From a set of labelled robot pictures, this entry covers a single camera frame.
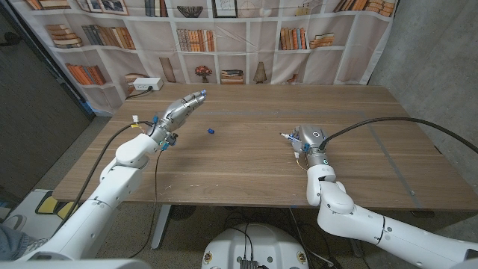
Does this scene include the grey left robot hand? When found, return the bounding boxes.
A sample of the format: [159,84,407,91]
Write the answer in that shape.
[151,89,208,143]

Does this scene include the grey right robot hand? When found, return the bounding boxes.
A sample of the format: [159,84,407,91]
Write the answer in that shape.
[290,125,330,168]

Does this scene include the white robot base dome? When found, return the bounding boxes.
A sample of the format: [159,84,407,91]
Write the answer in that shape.
[201,223,310,269]

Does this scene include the white power strip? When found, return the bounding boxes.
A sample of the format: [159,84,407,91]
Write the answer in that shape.
[132,76,164,92]

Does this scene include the printed bookshelf backdrop cloth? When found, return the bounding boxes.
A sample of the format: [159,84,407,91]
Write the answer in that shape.
[7,0,399,117]

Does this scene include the black round floor object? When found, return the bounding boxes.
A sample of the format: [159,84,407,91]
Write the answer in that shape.
[170,204,197,221]

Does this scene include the grey metal table leg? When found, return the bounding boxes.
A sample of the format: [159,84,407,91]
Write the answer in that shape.
[349,238,365,258]
[150,204,172,250]

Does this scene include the white yellow floor mat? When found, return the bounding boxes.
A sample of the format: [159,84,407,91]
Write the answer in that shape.
[3,188,87,240]

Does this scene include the person's blue jeans leg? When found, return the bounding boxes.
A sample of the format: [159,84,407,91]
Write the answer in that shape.
[0,223,34,262]

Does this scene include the right wrist yellow tagged wires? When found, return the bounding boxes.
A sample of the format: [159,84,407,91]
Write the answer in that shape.
[293,151,309,172]

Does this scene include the wrist yellow tagged wires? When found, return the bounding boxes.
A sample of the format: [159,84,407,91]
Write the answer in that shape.
[131,115,154,134]
[293,151,309,172]

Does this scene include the left wrist yellow tagged wires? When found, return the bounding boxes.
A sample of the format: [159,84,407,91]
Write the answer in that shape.
[131,115,154,134]

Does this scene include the black power strip cable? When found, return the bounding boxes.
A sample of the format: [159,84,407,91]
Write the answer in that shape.
[125,85,154,101]

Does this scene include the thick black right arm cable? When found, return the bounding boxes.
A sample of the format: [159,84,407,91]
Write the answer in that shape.
[317,117,478,155]

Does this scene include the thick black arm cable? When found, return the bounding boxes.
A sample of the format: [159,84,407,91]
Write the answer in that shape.
[55,121,154,232]
[317,117,478,155]

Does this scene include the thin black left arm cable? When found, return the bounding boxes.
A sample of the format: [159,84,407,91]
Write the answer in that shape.
[126,149,164,259]

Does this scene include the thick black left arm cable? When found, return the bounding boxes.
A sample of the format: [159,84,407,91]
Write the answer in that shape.
[55,121,154,232]

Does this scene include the white floor cable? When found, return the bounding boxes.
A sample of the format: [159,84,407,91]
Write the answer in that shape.
[289,207,333,268]

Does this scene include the black base dome cable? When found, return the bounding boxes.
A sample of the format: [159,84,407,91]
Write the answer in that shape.
[223,223,255,262]

